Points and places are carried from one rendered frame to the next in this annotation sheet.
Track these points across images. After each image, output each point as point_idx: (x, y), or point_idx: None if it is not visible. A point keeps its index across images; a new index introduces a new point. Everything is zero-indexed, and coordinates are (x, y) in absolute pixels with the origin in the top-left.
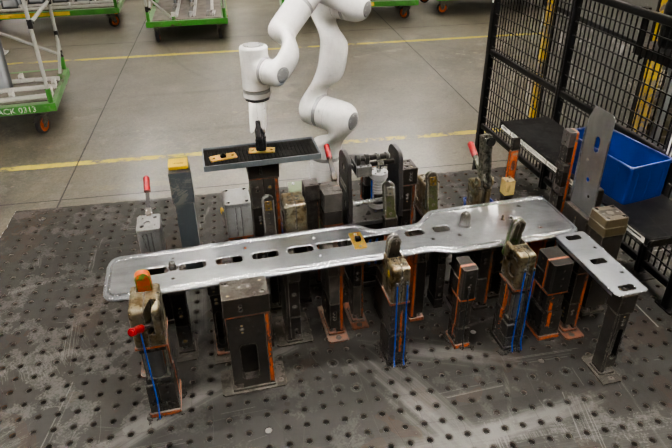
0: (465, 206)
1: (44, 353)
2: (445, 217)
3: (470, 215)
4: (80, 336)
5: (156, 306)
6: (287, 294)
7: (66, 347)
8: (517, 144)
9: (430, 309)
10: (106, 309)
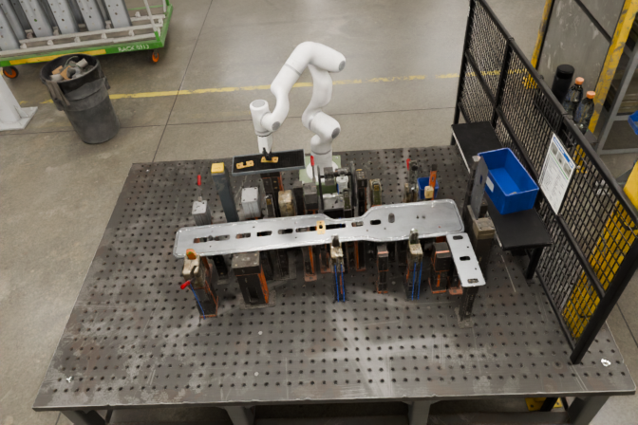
0: (397, 204)
1: (147, 270)
2: (381, 212)
3: (394, 215)
4: (166, 261)
5: (197, 270)
6: (277, 255)
7: (159, 267)
8: (435, 167)
9: (372, 263)
10: None
